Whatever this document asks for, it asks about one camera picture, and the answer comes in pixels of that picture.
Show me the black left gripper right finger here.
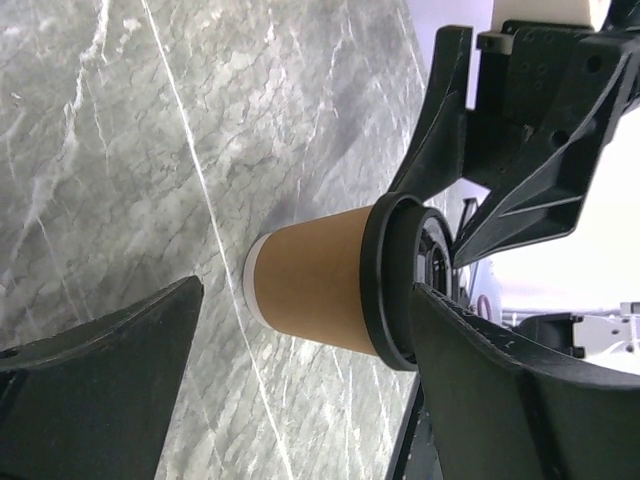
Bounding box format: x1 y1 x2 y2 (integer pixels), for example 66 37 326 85
412 286 639 479

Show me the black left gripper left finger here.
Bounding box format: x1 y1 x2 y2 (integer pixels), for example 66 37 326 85
1 276 204 479

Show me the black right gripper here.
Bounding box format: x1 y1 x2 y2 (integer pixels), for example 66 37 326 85
389 20 639 267

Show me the brown paper coffee cup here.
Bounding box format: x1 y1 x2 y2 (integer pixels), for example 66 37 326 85
242 206 376 355

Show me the black plastic cup lid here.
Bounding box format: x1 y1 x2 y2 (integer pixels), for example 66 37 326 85
359 193 454 371

